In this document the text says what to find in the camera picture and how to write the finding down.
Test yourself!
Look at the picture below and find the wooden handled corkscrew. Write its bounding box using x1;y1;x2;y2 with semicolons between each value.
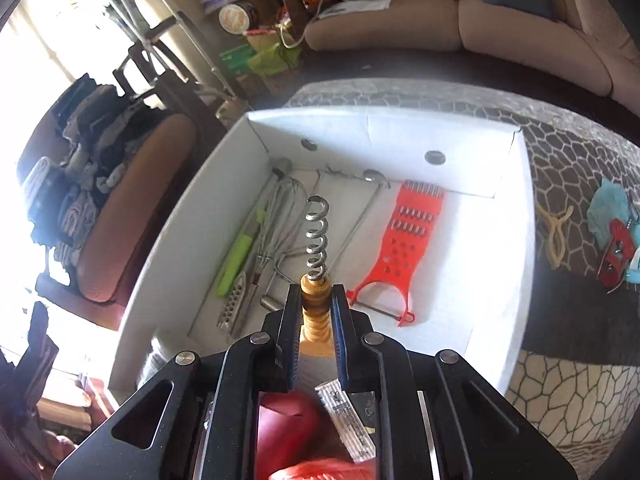
299;195;334;358

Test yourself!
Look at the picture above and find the red plastic grater peeler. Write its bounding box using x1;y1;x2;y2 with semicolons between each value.
346;180;445;326

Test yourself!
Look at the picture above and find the small barcode packet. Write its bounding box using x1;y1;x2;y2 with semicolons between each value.
314;379;376;464

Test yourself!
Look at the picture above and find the patterned table cloth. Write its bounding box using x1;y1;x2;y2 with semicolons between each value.
290;79;639;479

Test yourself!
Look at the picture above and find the white cardboard box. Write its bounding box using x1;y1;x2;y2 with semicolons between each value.
106;104;537;401

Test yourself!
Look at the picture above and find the yellow wishbone tool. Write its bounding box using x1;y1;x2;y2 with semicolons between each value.
535;203;574;270

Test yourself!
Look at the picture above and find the red can opener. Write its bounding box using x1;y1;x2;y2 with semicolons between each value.
597;218;636;292

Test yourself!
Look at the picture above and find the metal whisk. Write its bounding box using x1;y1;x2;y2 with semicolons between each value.
227;157;303;337

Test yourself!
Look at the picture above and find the brown sofa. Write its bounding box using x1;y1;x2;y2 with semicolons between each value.
306;0;639;112

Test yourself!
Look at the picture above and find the green handled grater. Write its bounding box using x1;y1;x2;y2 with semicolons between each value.
214;208;265;335

